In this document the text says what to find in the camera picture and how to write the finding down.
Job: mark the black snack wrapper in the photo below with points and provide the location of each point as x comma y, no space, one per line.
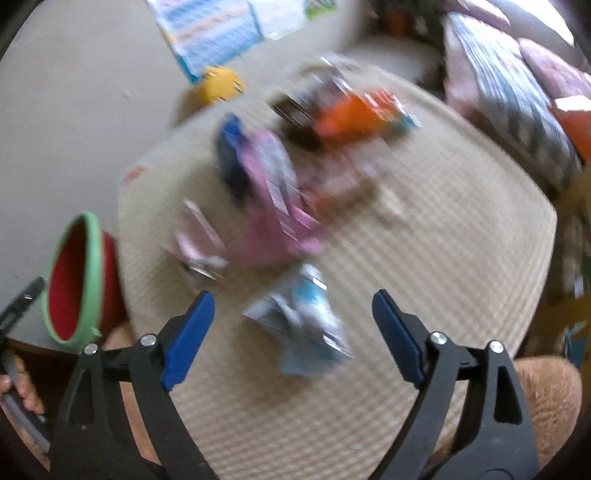
295,115

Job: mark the person's right leg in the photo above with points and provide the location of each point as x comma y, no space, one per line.
549,392

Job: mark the printed wrapper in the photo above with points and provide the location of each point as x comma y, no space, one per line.
337,184

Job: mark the orange box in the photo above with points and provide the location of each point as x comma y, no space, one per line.
572,124

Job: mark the silver blue foil wrapper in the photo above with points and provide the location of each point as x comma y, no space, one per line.
300,323

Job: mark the pink floral wrapper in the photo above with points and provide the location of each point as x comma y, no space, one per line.
198,240

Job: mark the person's left hand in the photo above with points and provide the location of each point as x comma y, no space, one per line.
27,387

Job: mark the blue wall poster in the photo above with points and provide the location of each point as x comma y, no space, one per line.
207,37

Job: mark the yellow duck toy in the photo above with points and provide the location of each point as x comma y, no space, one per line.
221,85

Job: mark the pink blanket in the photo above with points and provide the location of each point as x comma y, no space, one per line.
554,69

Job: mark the green red plastic bin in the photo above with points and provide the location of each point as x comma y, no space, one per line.
69,286

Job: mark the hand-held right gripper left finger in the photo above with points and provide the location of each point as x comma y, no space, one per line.
189,341

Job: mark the dark wooden shelf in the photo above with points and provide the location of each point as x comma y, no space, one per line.
425,18

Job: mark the green wall poster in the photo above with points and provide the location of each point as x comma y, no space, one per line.
323,7

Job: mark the pink foil wrapper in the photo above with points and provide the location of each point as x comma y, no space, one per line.
272,207

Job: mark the orange snack wrapper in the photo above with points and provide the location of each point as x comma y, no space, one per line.
351,117

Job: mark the bed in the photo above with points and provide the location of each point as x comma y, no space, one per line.
461,83

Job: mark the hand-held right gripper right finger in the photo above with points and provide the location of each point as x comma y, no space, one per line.
397,337

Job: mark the striped tablecloth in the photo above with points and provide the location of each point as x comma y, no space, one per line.
415,230

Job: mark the plaid quilt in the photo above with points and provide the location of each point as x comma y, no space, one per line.
508,92

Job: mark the orange container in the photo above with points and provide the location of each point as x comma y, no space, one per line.
397,18

